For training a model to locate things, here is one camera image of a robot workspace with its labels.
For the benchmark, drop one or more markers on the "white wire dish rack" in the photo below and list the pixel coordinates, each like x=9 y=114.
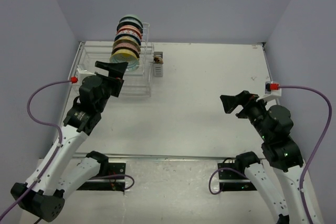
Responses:
x=136 y=83

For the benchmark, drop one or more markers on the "pink leaf patterned bowl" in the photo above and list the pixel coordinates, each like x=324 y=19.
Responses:
x=130 y=51

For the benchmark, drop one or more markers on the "pale green bowl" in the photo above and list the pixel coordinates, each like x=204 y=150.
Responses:
x=130 y=16

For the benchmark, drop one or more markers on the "dark teal white bowl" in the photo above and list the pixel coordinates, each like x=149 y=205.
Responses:
x=131 y=36

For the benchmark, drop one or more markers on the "salmon pink patterned bowl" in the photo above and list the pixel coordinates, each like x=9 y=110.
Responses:
x=131 y=30

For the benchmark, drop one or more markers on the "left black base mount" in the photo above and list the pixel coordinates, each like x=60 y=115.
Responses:
x=117 y=184

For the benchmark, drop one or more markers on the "yellow star patterned bowl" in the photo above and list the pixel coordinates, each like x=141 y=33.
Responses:
x=126 y=42

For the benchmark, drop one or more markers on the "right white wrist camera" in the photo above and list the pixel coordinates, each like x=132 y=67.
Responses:
x=272 y=91

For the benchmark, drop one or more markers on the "yellow teal patterned bowl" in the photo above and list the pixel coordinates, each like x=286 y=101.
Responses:
x=133 y=63

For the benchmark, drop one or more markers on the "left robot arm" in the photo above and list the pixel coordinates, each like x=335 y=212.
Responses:
x=43 y=194

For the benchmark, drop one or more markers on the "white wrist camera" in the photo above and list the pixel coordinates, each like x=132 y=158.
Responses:
x=272 y=91
x=82 y=72

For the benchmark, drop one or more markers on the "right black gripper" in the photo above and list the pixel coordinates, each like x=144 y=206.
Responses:
x=230 y=102

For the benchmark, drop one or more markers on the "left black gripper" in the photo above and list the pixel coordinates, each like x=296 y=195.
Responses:
x=116 y=71

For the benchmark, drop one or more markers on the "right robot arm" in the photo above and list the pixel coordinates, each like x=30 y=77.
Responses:
x=283 y=155

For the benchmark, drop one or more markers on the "black rimmed bowl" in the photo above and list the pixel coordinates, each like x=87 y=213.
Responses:
x=131 y=22

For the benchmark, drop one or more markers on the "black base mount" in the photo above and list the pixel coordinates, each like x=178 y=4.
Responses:
x=117 y=184
x=231 y=181

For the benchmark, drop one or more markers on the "grey cutlery holder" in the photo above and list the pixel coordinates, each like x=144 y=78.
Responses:
x=158 y=68

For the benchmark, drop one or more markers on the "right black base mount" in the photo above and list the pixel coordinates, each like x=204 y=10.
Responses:
x=231 y=181

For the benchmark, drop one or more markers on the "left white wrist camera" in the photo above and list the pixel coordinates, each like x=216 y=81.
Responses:
x=82 y=72

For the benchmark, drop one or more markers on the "brown cutlery bundle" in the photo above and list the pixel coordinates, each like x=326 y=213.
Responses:
x=158 y=60

